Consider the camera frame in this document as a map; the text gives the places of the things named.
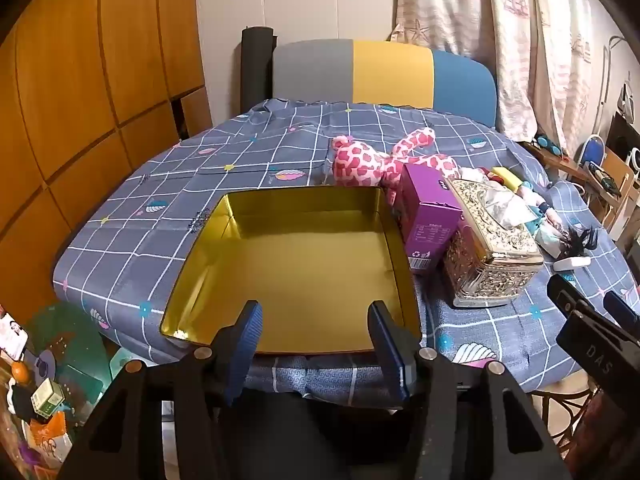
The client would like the purple carton box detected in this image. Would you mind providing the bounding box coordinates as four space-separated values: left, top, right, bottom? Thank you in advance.
397 164 463 273

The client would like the wooden wardrobe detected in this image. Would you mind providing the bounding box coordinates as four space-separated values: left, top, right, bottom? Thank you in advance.
0 0 213 281

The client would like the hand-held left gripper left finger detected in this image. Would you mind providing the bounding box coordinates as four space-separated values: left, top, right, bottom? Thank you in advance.
60 300 264 480

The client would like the gold tin box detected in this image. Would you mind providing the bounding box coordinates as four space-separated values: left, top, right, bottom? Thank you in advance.
160 186 422 356

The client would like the grey yellow blue chair back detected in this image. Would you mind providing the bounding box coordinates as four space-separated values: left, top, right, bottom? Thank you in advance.
272 39 497 128

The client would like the black rolled mat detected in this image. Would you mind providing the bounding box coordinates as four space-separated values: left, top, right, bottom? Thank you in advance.
241 26 277 111

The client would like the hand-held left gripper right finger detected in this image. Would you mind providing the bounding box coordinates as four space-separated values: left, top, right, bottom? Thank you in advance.
367 301 571 480

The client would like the orange paper bag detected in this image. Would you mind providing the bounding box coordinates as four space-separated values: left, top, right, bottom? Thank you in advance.
27 412 73 463

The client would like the bent metal lamp pole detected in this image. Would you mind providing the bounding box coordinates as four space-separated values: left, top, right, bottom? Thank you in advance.
592 35 628 136

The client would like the small green box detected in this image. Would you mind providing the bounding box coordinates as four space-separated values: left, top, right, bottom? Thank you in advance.
31 377 65 417

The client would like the pink spotted plush toy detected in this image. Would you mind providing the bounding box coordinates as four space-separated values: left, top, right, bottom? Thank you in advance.
332 127 461 206

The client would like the yellow cloth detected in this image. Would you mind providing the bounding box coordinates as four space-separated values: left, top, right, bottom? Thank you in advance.
492 166 523 192

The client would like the patterned curtain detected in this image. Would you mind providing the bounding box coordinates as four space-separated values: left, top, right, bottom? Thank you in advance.
390 0 621 156

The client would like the blue metal chair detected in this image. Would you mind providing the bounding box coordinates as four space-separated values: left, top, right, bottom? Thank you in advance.
580 135 606 181

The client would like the wooden side desk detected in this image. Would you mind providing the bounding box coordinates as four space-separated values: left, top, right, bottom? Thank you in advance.
520 140 606 196

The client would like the photo card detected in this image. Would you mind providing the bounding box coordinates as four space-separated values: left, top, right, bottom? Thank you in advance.
0 312 28 361

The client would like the green plastic mat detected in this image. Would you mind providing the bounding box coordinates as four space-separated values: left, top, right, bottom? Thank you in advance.
25 302 108 401

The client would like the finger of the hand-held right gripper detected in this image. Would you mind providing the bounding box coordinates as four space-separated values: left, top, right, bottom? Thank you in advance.
603 290 640 343
546 274 596 321

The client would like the blue checked tablecloth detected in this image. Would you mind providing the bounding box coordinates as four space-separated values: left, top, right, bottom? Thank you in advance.
52 97 640 401

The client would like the black beaded hairpiece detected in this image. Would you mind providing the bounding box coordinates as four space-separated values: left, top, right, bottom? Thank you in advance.
552 225 598 261

